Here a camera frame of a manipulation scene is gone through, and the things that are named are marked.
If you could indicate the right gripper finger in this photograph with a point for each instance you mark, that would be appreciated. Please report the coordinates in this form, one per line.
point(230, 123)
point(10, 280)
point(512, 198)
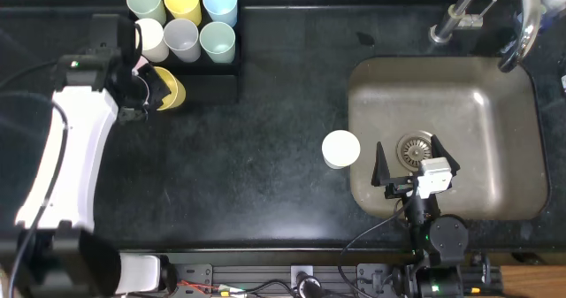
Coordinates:
point(440, 150)
point(380, 170)

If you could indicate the steel sink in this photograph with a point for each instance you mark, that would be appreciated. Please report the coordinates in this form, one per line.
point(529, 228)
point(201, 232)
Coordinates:
point(486, 134)

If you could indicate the pale green cup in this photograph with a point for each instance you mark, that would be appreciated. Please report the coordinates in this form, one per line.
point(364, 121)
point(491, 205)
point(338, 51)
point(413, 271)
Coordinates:
point(145, 2)
point(217, 41)

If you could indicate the black tray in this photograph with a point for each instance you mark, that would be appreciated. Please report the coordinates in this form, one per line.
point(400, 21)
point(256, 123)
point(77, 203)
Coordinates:
point(212, 90)

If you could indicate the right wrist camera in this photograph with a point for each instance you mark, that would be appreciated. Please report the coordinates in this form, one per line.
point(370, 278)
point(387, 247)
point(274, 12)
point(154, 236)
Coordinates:
point(435, 176)

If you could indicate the pink cup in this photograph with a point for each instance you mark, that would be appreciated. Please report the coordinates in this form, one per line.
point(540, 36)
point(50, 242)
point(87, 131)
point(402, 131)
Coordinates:
point(140, 63)

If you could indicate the steel tap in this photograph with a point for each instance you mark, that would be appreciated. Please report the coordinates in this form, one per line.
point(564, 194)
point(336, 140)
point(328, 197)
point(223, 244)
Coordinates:
point(457, 6)

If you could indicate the mounting rail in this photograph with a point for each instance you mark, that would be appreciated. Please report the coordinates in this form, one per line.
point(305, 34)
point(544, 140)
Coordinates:
point(265, 276)

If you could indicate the grey cup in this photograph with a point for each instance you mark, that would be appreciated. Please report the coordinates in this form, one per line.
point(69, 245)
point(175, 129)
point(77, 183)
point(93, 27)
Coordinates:
point(181, 39)

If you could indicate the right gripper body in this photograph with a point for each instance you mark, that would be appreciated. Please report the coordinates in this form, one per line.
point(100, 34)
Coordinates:
point(398, 187)

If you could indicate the white cup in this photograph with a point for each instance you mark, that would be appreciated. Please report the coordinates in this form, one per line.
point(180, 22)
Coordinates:
point(154, 39)
point(340, 148)

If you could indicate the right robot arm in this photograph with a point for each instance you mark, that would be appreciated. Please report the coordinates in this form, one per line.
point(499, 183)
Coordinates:
point(448, 238)

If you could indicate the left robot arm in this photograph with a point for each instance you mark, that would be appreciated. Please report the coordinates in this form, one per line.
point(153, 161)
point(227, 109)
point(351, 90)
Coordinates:
point(75, 156)

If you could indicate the yellow cup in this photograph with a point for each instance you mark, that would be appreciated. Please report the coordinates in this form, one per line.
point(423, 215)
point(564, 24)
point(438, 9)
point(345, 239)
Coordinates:
point(174, 90)
point(182, 4)

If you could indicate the blue cup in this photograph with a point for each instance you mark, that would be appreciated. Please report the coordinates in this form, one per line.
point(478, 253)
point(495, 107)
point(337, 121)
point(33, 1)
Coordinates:
point(219, 4)

